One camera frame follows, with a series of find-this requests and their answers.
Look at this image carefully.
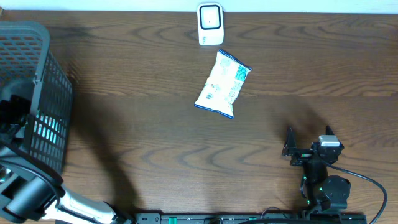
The white blue snack bag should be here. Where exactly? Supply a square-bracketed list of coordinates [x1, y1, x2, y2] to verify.
[194, 49, 252, 119]

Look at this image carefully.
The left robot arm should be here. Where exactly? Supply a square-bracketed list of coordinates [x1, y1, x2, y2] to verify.
[1, 95, 134, 223]

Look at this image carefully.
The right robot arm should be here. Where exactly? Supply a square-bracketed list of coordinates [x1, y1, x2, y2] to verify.
[282, 126, 351, 217]

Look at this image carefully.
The white barcode scanner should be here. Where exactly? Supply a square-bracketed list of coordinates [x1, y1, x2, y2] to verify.
[197, 2, 224, 46]

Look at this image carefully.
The grey plastic shopping basket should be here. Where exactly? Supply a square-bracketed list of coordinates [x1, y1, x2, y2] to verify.
[1, 21, 73, 174]

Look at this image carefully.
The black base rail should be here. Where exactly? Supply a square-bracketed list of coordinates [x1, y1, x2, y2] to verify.
[134, 210, 367, 224]

